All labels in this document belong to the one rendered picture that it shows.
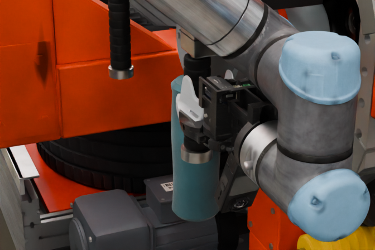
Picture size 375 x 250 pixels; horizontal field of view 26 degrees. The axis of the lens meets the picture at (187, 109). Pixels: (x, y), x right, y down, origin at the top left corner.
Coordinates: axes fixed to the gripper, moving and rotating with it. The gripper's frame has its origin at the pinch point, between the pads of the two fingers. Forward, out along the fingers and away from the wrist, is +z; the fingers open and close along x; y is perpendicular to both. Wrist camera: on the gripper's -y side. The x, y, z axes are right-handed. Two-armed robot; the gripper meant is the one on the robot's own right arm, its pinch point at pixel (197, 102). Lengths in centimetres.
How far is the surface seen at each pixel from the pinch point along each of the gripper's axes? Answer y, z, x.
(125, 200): -42, 50, -6
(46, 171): -56, 95, 1
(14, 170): -45, 76, 13
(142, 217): -43, 43, -7
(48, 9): -3, 60, 6
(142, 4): -52, 221, -69
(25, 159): -44, 80, 9
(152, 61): -16, 60, -15
